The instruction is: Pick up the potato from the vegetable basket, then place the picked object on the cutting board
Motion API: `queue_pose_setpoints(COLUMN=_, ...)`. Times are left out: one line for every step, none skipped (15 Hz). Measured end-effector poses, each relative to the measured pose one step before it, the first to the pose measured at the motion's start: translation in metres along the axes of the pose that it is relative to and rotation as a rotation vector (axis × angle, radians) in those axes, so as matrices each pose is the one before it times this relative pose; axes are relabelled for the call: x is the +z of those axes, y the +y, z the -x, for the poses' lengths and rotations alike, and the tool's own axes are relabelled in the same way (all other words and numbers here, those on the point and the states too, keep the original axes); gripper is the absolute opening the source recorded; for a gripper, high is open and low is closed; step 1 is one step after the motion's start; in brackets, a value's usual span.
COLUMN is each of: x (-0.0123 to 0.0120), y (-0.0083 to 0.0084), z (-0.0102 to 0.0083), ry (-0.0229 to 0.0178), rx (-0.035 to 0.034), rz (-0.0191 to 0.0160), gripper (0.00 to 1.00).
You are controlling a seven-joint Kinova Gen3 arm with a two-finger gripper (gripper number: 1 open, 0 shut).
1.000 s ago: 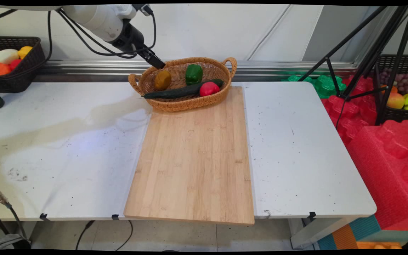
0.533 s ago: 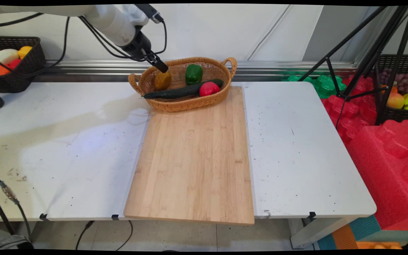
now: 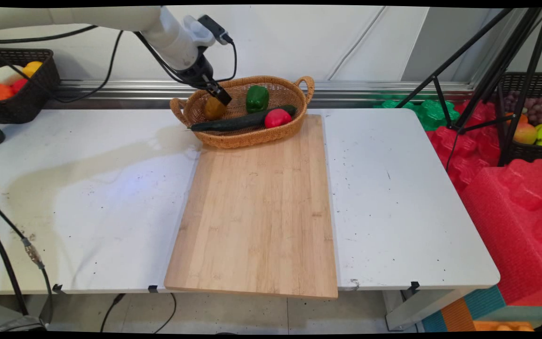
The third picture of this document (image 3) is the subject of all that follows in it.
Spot bamboo cutting board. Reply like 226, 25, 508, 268
164, 114, 338, 299

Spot peach toy fruit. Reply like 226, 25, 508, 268
514, 123, 538, 145

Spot aluminium wall rail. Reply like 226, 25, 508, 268
55, 80, 476, 110

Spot purple grapes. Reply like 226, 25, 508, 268
504, 91, 542, 125

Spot white toy vegetable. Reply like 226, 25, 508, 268
0, 65, 24, 86

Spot black cable along wrist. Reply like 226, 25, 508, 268
134, 31, 206, 90

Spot black basket with vegetables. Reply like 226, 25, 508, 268
0, 48, 61, 125

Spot black cable under arm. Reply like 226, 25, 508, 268
0, 25, 98, 44

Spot long hanging black cable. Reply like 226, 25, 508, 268
0, 31, 124, 103

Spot black floor cable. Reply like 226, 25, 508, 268
153, 293, 177, 334
100, 293, 126, 332

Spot oval wicker basket with handles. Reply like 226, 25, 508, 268
170, 75, 315, 149

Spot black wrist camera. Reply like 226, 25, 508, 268
198, 15, 233, 45

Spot large red foam mat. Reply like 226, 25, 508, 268
459, 159, 542, 307

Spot green foam mat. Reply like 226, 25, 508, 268
375, 97, 461, 131

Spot yellow-brown potato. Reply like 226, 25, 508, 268
204, 96, 227, 121

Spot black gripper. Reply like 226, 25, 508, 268
175, 47, 232, 106

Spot black camera cable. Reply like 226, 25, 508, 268
212, 39, 238, 84

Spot black basket with fruit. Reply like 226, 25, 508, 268
497, 72, 542, 164

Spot thick black cable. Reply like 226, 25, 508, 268
0, 212, 29, 316

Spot green bell pepper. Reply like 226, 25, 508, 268
246, 85, 270, 113

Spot red tomato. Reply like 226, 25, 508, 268
264, 109, 293, 129

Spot thin cable with metal connector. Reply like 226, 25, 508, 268
0, 197, 54, 325

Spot teal and orange box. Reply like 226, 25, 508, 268
422, 285, 542, 332

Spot black tripod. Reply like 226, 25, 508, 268
396, 7, 542, 166

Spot dark green cucumber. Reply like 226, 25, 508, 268
189, 105, 297, 132

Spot white table leg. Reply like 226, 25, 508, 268
384, 288, 478, 330

